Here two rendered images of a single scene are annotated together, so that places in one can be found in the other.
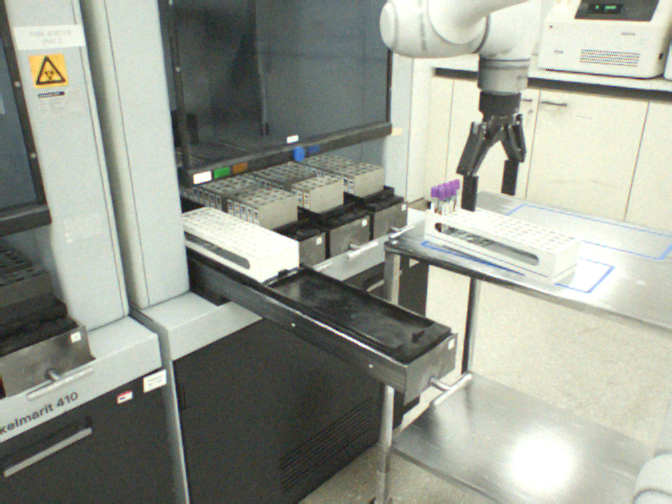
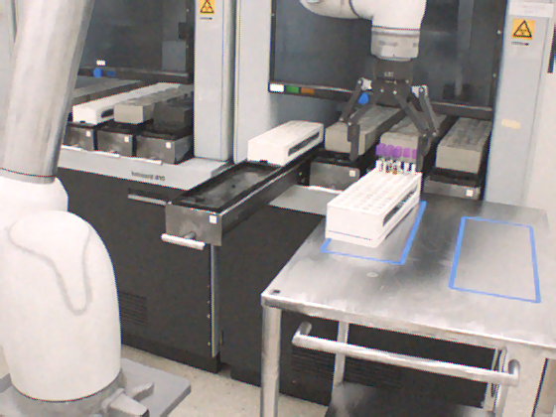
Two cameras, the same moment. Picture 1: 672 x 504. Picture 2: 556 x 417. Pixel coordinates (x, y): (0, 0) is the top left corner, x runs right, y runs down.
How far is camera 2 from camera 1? 1.46 m
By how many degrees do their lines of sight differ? 64
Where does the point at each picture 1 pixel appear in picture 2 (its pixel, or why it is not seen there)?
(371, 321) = (221, 193)
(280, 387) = not seen: hidden behind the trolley
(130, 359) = (193, 177)
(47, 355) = (155, 147)
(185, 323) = not seen: hidden behind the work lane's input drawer
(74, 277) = (199, 121)
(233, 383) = (258, 243)
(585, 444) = not seen: outside the picture
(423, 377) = (183, 225)
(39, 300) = (177, 124)
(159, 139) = (259, 56)
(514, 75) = (377, 40)
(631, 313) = (292, 266)
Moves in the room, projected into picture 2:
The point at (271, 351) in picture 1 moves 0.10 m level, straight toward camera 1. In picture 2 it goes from (294, 241) to (261, 246)
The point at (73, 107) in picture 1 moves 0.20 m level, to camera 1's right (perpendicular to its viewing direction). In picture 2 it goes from (214, 27) to (234, 32)
